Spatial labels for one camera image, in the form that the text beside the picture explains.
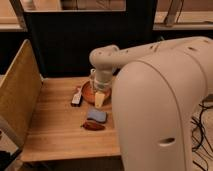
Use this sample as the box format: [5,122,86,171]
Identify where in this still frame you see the black floor cables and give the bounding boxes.
[190,101,213,171]

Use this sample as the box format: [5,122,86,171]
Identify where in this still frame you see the wooden side panel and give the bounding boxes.
[0,39,42,147]

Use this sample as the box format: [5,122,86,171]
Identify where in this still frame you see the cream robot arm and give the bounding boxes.
[89,37,213,171]

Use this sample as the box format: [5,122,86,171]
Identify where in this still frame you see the clear plastic bottle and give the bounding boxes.
[89,68,96,79]

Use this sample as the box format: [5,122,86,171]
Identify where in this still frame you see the red ceramic bowl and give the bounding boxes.
[82,81,111,105]

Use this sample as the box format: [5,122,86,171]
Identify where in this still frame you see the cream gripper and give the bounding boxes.
[94,78,111,108]

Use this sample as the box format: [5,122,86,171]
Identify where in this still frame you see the blue sponge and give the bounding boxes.
[87,109,107,123]

